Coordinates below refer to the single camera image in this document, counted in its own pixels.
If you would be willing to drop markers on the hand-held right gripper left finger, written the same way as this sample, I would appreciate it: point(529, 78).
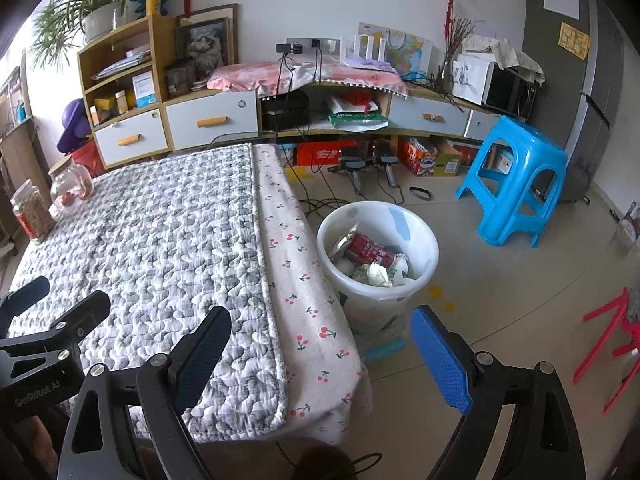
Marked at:
point(200, 355)

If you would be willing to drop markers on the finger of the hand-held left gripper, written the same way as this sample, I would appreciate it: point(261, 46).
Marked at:
point(87, 310)
point(27, 292)

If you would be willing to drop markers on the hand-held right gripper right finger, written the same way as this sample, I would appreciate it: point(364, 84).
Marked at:
point(442, 360)

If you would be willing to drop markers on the white waste bin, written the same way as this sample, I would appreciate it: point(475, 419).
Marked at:
point(370, 310)

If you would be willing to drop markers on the white bottle green label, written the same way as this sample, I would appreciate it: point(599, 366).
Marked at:
point(407, 267)

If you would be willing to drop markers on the white tissue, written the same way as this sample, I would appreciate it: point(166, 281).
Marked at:
point(379, 275)

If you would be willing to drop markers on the silver foil packet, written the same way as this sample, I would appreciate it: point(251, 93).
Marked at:
point(340, 240)

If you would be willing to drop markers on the person's left forearm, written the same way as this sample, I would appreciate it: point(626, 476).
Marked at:
point(30, 445)

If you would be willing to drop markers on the teal plastic piece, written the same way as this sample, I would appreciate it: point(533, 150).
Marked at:
point(384, 351)

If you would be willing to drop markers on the clear jar red label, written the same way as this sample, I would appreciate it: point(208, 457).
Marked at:
point(32, 215)

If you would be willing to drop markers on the grey checked quilt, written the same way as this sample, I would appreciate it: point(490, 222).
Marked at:
point(150, 240)

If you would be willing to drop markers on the cherry print bed sheet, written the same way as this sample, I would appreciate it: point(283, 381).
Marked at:
point(305, 320)

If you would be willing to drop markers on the glass jar wooden lid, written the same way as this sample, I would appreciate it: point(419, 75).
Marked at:
point(72, 187)

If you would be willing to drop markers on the dark round object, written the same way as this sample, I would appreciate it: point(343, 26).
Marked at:
point(322, 462)

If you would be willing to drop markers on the purple hat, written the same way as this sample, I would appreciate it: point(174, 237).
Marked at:
point(75, 122)

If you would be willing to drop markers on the grey cloth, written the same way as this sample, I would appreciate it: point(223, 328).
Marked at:
point(634, 305)

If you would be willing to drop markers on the orange printed carton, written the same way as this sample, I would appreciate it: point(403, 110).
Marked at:
point(430, 157)

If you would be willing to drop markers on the yellow box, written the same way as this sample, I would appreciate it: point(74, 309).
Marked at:
point(106, 104)

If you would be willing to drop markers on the blue and white box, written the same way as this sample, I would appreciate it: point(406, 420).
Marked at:
point(143, 90)

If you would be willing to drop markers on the printed card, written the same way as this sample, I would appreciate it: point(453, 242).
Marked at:
point(629, 222)

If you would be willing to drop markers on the blue plastic stool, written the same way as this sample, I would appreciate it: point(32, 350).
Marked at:
point(520, 140)

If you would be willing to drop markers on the red flat box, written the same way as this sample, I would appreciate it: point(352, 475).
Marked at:
point(325, 154)

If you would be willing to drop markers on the small white drawer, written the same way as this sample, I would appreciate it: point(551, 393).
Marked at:
point(482, 125)

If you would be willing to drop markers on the stack of papers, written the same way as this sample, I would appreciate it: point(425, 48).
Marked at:
point(120, 62)

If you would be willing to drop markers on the dark glass jar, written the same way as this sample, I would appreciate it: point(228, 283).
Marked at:
point(179, 79)

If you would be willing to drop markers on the green and white bag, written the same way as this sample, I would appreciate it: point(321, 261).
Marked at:
point(357, 120)

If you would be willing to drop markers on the black box device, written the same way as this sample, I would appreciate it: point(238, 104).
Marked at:
point(285, 110)

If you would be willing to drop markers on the wooden shelf cabinet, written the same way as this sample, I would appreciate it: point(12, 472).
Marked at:
point(160, 60)

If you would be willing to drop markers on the red folded bag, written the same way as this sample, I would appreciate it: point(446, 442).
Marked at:
point(360, 101)

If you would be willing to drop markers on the microwave oven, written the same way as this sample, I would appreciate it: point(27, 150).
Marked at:
point(510, 92)

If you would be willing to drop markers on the grey refrigerator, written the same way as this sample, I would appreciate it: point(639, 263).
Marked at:
point(570, 110)

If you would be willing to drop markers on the framed cat picture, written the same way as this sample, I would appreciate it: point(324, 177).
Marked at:
point(205, 50)

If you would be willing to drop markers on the pink floral cloth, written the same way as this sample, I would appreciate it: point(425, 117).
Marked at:
point(260, 72)

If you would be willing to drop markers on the potted spider plant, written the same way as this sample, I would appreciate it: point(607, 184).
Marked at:
point(85, 5)

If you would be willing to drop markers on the dried twigs bundle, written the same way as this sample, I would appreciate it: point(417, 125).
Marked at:
point(452, 55)

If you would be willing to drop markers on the map printed board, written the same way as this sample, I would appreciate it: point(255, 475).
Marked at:
point(407, 52)

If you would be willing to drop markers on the white crumpled cover cloth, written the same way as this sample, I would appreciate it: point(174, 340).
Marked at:
point(505, 50)

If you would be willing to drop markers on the white slotted rack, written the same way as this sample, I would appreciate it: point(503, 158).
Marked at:
point(362, 47)

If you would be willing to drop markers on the yellow paper note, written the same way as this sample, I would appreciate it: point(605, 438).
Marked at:
point(574, 40)

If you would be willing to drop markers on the white paper sheet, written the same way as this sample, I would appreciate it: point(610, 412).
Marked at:
point(561, 1)

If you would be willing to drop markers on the wall power outlet strip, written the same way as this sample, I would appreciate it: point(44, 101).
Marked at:
point(310, 45)

